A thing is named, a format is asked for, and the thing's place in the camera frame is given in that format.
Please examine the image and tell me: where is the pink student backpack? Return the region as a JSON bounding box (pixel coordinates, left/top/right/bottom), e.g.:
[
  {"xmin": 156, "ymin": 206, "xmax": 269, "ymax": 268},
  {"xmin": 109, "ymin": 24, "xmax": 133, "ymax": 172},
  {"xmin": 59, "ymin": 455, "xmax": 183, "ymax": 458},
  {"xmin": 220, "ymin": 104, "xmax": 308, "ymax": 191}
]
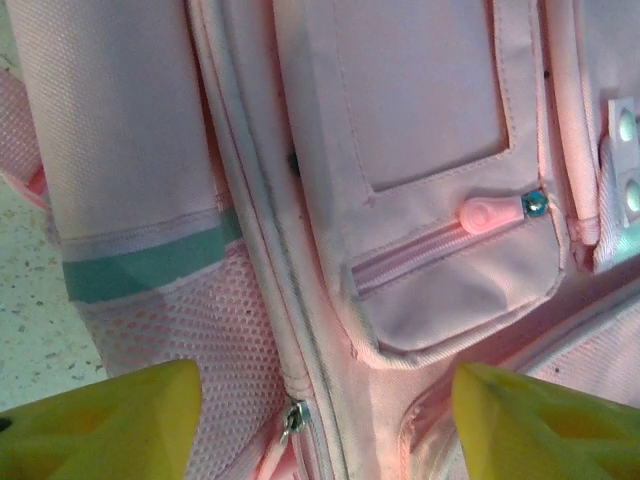
[{"xmin": 0, "ymin": 0, "xmax": 640, "ymax": 480}]

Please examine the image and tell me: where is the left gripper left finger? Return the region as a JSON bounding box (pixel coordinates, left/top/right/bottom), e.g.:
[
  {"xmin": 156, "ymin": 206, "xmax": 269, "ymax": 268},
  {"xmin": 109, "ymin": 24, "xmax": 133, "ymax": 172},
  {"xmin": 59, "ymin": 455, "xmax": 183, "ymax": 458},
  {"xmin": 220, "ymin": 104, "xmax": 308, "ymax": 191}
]
[{"xmin": 0, "ymin": 359, "xmax": 202, "ymax": 480}]

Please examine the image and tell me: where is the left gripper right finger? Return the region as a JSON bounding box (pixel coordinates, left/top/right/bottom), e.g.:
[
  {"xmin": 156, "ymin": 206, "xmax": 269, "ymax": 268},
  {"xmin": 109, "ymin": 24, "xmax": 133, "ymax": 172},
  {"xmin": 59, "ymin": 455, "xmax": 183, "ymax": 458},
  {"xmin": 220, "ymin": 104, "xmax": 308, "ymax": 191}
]
[{"xmin": 452, "ymin": 362, "xmax": 640, "ymax": 480}]

